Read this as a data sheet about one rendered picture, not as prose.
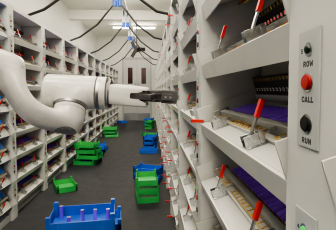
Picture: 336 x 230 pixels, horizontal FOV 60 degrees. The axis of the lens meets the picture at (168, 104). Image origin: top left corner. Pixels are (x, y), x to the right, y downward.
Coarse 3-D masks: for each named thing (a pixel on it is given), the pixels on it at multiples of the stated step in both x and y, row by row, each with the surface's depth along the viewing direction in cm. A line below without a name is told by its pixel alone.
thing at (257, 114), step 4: (260, 100) 53; (264, 100) 53; (260, 104) 53; (256, 108) 53; (260, 108) 53; (256, 112) 53; (260, 112) 53; (256, 116) 53; (256, 120) 53; (252, 124) 53; (252, 128) 53; (252, 132) 53
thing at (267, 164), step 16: (240, 96) 96; (256, 96) 92; (272, 96) 80; (208, 112) 96; (208, 128) 83; (224, 128) 76; (224, 144) 67; (240, 144) 57; (272, 144) 51; (240, 160) 56; (256, 160) 45; (272, 160) 43; (256, 176) 48; (272, 176) 40; (272, 192) 42
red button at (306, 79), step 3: (303, 75) 30; (306, 75) 30; (303, 78) 30; (306, 78) 30; (309, 78) 29; (300, 81) 31; (303, 81) 30; (306, 81) 30; (309, 81) 29; (303, 84) 30; (306, 84) 30; (309, 84) 29; (303, 87) 30; (306, 87) 30
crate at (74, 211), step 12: (84, 204) 150; (96, 204) 150; (108, 204) 151; (72, 216) 147; (84, 216) 147; (48, 228) 128; (60, 228) 129; (72, 228) 130; (84, 228) 131; (96, 228) 131; (108, 228) 132
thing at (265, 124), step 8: (224, 112) 88; (232, 112) 82; (240, 112) 78; (232, 120) 82; (240, 120) 74; (248, 120) 68; (264, 120) 60; (272, 120) 58; (248, 128) 64; (256, 128) 61; (264, 128) 59; (280, 128) 52
